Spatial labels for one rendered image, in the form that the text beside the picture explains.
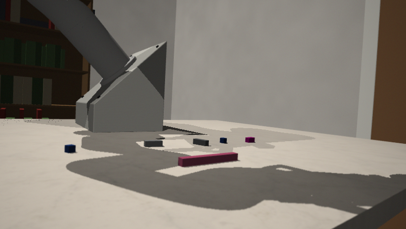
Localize magenta rectangular block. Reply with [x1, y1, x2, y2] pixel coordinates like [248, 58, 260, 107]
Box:
[245, 137, 255, 143]

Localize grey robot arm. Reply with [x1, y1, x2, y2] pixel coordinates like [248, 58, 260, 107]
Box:
[27, 0, 137, 85]

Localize pink rod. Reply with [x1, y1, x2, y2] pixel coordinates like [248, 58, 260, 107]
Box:
[178, 152, 238, 167]

